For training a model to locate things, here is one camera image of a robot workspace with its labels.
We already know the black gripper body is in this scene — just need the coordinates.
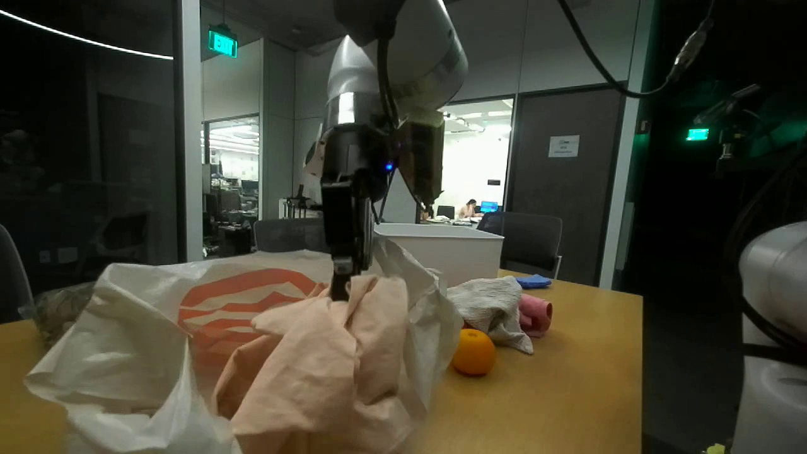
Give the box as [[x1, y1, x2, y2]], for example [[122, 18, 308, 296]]
[[315, 118, 398, 264]]

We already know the peach cloth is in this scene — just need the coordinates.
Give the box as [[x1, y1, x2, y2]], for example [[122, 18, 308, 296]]
[[213, 269, 417, 454]]

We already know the white knitted cloth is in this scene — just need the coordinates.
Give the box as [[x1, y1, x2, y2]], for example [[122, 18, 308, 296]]
[[443, 274, 537, 358]]

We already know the white plastic bag red print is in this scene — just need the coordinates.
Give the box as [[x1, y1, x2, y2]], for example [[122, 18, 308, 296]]
[[24, 233, 466, 454]]

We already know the grey office chair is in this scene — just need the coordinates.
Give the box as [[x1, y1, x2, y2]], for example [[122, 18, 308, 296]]
[[252, 216, 332, 254]]

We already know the white plastic bin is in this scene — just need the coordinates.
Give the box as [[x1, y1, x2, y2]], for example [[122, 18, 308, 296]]
[[372, 219, 506, 290]]

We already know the orange fruit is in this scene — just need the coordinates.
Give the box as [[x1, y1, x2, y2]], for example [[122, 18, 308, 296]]
[[448, 325, 499, 378]]

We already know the dark office chair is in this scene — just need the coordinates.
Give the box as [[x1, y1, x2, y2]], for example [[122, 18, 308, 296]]
[[476, 210, 568, 279]]

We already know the green exit sign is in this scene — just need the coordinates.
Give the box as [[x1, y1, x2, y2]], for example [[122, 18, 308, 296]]
[[204, 27, 243, 60]]

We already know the white paper notice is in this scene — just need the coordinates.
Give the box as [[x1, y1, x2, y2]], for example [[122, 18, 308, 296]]
[[547, 132, 582, 161]]

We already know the dark door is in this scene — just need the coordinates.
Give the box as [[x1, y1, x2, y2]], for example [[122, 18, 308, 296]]
[[506, 80, 631, 290]]

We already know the dark chair backrest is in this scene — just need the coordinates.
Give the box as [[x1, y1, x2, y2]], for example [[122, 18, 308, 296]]
[[0, 221, 37, 327]]

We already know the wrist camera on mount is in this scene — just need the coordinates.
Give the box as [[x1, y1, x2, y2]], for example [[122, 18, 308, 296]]
[[397, 118, 448, 214]]

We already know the black cable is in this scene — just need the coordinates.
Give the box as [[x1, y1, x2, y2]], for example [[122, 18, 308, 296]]
[[556, 0, 718, 102]]

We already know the camera on tripod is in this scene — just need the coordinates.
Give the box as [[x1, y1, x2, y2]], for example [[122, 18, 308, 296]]
[[691, 79, 771, 172]]

